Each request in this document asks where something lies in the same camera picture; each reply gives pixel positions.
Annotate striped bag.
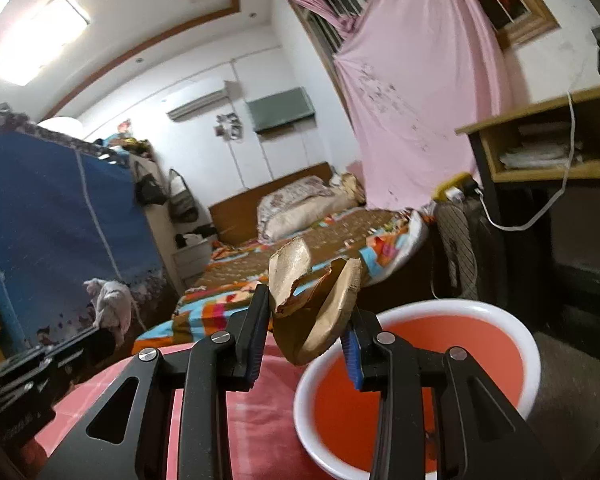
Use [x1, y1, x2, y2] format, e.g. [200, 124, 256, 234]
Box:
[432, 200, 481, 301]

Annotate wall hanging clutter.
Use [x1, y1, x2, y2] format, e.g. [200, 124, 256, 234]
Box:
[215, 112, 243, 142]

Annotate white nightstand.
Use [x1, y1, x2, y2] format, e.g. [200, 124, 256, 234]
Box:
[172, 237, 213, 286]

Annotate white cable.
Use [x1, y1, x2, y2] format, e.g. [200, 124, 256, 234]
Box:
[472, 91, 576, 232]

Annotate dark clothes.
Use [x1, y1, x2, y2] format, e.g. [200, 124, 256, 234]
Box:
[175, 225, 218, 248]

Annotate yellow power strip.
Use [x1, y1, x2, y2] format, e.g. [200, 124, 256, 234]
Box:
[431, 172, 476, 201]

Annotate beige pillow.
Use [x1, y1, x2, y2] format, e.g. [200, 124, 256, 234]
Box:
[330, 172, 366, 206]

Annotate floral folded quilt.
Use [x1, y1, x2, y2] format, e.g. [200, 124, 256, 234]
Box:
[256, 176, 353, 241]

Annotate colourful toys pile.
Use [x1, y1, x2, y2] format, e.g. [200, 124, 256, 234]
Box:
[92, 119, 153, 158]

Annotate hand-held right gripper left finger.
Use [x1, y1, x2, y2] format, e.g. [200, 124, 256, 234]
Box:
[36, 284, 272, 480]

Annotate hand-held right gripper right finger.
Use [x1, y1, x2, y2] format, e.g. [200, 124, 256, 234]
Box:
[341, 310, 548, 480]

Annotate wooden bed headboard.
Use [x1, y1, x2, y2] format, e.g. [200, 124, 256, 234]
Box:
[208, 161, 333, 246]

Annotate pink hanging sheet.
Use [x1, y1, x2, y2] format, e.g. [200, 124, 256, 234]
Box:
[334, 0, 511, 211]

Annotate green wall cloth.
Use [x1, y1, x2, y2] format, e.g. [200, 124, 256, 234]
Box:
[245, 87, 316, 135]

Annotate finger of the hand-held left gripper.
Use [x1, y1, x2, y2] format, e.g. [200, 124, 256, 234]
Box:
[40, 329, 117, 386]

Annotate blue fabric wardrobe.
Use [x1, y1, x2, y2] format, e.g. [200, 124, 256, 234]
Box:
[0, 110, 181, 356]

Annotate bed with colourful blanket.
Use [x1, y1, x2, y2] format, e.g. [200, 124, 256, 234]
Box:
[132, 207, 428, 356]

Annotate red white plastic basin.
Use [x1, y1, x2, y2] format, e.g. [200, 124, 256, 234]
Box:
[293, 298, 540, 480]

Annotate wooden desk shelf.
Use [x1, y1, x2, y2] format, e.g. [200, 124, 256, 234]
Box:
[455, 82, 600, 183]

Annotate brown torn cardboard piece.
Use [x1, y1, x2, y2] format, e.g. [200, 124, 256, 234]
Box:
[269, 237, 363, 366]

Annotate grey hanging bag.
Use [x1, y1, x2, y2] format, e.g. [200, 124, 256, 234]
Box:
[167, 169, 199, 223]

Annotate cream tall cabinet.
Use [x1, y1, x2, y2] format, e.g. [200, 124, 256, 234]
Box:
[130, 152, 186, 291]

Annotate rectangular ceiling light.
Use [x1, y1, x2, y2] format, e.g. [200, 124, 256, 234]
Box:
[0, 0, 91, 86]

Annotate black hanging bag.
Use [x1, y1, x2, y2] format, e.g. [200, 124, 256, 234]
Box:
[135, 170, 170, 207]

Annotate white tissue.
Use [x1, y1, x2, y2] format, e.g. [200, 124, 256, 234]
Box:
[83, 278, 133, 348]

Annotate white air conditioner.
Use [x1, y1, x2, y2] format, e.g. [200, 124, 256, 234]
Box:
[166, 91, 229, 122]

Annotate stack of papers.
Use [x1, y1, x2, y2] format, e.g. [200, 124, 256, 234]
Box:
[499, 142, 583, 170]

